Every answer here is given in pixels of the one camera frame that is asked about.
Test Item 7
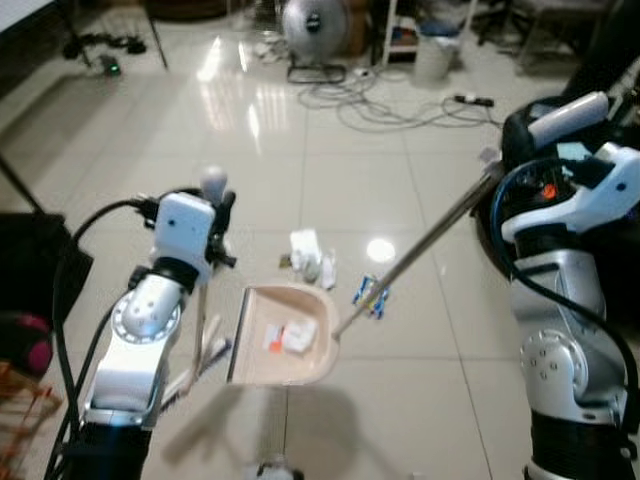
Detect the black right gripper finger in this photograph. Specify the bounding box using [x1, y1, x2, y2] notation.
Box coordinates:
[501, 103, 549, 166]

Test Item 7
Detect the beige long-handled dustpan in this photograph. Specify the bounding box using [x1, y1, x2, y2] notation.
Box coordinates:
[226, 92, 612, 389]

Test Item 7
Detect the small broom with grey knob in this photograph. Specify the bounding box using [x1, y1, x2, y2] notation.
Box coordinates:
[158, 165, 237, 413]

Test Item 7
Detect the grey round floor fan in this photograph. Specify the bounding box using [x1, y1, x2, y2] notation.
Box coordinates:
[281, 0, 352, 85]

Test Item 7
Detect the black power strip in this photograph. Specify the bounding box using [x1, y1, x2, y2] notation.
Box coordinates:
[454, 94, 497, 109]

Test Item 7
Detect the crumpled white paper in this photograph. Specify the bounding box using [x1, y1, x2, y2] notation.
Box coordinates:
[288, 228, 338, 293]

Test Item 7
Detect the white paper scrap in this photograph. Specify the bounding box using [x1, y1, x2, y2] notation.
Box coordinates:
[282, 320, 320, 354]

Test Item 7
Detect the white waste bin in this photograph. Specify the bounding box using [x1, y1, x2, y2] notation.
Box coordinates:
[412, 22, 458, 85]

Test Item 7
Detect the grey padded chair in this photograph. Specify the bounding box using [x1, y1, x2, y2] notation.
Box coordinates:
[480, 0, 601, 46]

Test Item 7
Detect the white shelf rack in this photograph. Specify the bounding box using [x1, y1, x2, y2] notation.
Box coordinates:
[372, 0, 471, 69]

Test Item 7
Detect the blue snack wrapper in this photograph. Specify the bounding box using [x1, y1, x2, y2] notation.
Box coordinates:
[351, 274, 392, 321]

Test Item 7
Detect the black bag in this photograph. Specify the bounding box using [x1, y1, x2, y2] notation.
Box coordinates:
[0, 208, 96, 351]

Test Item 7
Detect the dark pink round object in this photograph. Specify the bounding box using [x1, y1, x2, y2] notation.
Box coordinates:
[0, 310, 53, 379]

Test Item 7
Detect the orange mesh basket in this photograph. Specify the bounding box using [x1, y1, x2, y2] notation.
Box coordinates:
[0, 360, 63, 480]

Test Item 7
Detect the white table with dark legs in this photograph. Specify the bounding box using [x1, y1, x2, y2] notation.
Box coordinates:
[0, 0, 169, 71]

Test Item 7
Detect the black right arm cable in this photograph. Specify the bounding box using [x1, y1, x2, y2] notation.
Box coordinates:
[487, 155, 640, 411]

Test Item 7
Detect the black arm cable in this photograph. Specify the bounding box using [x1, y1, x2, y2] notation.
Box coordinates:
[487, 155, 640, 411]
[48, 197, 161, 480]

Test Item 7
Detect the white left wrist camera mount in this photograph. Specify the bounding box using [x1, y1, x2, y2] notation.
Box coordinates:
[151, 192, 217, 287]

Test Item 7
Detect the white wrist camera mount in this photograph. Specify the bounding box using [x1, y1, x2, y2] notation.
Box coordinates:
[499, 142, 640, 245]
[151, 192, 217, 287]

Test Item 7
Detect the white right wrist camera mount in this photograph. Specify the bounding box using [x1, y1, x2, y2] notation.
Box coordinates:
[499, 142, 640, 245]

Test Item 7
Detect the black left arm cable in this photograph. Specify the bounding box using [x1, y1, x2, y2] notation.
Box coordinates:
[48, 197, 161, 480]

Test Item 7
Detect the tangled grey floor cable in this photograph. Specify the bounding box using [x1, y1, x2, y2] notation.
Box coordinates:
[298, 68, 506, 133]

